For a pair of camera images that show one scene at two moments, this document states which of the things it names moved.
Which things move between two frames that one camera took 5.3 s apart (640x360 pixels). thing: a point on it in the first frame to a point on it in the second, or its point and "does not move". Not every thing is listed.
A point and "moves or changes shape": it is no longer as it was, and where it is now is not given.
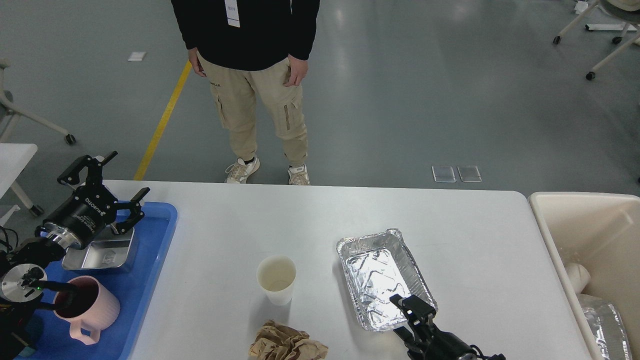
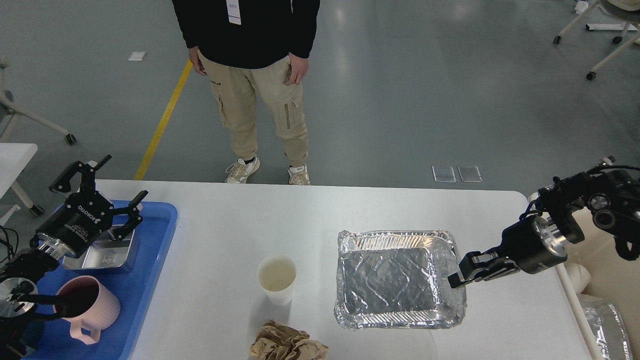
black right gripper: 428,342 to 530,243
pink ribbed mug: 91,308 does not move
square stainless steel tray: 107,250 does not move
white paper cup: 276,275 does not move
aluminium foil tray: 377,266 moves or changes shape
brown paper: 275,341 does not move
